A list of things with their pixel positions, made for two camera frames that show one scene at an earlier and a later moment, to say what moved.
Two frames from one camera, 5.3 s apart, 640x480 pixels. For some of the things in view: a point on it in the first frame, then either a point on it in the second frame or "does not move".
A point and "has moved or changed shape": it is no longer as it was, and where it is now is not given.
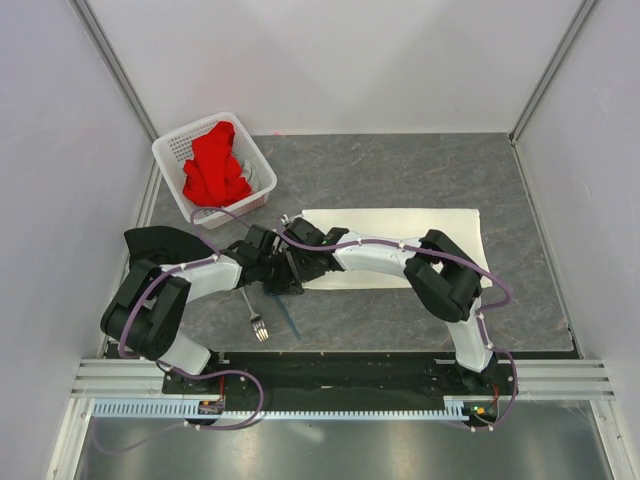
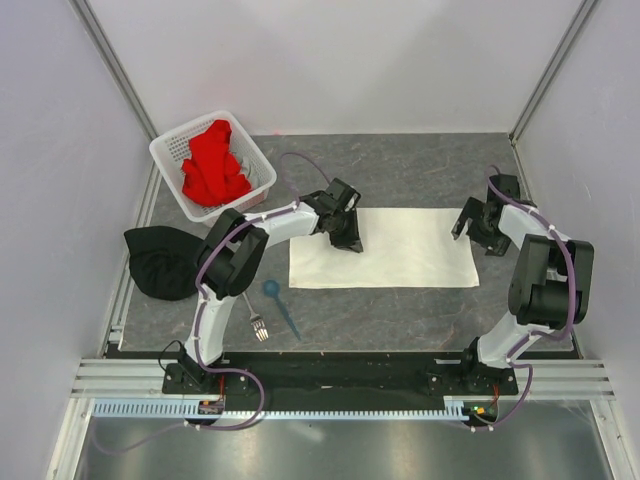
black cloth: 163,245 does not move
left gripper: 287,284 → 350,241
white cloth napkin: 460,225 has moved or changed shape
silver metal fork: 257,323 does not move
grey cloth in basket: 248,165 does not move
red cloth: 213,176 does not move
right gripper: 304,274 → 496,245
